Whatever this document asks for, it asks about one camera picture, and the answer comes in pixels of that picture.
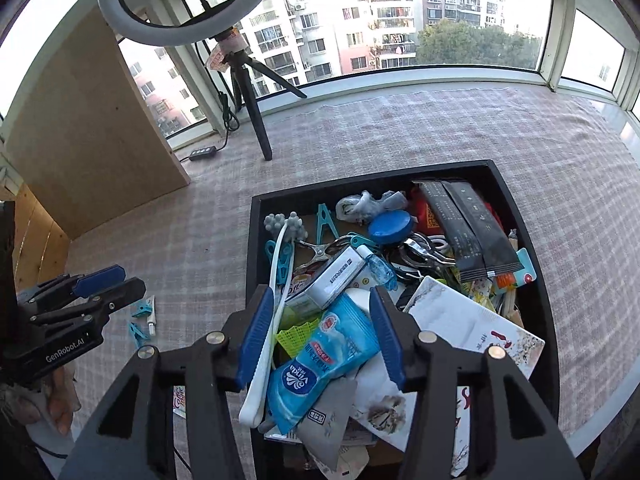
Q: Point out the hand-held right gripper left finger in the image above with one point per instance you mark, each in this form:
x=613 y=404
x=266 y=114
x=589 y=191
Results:
x=257 y=330

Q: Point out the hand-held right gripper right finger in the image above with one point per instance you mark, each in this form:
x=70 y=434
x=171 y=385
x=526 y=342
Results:
x=387 y=335

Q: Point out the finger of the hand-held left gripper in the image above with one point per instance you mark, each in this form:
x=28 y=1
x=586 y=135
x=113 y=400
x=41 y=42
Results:
x=97 y=282
x=120 y=295

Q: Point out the small clear blue bottle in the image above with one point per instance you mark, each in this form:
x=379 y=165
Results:
x=377 y=267

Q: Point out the blue wet wipes packet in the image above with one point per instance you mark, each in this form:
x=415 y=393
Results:
x=320 y=360

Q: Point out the white tissue box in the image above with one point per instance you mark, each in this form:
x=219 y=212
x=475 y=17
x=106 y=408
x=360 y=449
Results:
x=465 y=320

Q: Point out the round blue tape measure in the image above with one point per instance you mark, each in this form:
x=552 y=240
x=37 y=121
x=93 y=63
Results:
x=392 y=225

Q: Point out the clear plastic bag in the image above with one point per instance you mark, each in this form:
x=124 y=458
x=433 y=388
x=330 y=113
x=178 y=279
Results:
x=357 y=205

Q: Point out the black foil packet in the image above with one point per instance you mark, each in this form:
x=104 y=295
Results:
x=470 y=230

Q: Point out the black storage box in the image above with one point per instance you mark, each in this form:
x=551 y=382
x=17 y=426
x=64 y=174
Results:
x=375 y=174

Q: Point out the pink checked cloth desktop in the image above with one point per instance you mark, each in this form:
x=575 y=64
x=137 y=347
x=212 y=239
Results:
x=450 y=125

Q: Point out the person's left hand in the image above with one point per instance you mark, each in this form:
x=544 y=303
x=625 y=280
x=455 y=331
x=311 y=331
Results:
x=62 y=400

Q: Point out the small white tube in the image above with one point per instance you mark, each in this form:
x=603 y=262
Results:
x=150 y=315

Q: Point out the yellow green plastic basket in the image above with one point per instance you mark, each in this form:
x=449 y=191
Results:
x=297 y=335

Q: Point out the pine slat panel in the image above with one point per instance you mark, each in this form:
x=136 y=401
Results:
x=35 y=245

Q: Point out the white massager with grey balls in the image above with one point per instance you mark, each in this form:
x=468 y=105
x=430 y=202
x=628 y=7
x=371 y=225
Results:
x=252 y=405

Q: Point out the small white blue box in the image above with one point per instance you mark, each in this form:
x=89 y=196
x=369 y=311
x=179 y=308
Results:
x=330 y=277

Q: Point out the silver metal tool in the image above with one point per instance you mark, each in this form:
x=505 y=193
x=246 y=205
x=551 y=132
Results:
x=425 y=255

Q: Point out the silver metal clip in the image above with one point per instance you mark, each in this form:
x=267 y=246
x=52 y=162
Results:
x=315 y=251

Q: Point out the grey sachet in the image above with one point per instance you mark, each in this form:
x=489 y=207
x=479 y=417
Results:
x=325 y=420

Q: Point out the red white creamer sachet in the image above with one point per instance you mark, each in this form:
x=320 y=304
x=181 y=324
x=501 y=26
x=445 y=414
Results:
x=179 y=402

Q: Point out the red packet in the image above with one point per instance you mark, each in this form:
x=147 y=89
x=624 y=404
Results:
x=425 y=215

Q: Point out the large light wooden board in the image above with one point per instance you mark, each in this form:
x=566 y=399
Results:
x=85 y=135

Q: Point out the teal card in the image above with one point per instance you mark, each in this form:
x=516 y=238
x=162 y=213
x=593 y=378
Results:
x=526 y=267

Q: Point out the black inline remote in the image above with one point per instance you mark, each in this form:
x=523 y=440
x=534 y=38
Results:
x=202 y=153

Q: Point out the black tripod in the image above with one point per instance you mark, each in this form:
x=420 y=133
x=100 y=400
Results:
x=255 y=110

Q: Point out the white window frame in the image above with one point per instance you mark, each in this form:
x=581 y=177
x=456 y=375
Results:
x=560 y=35

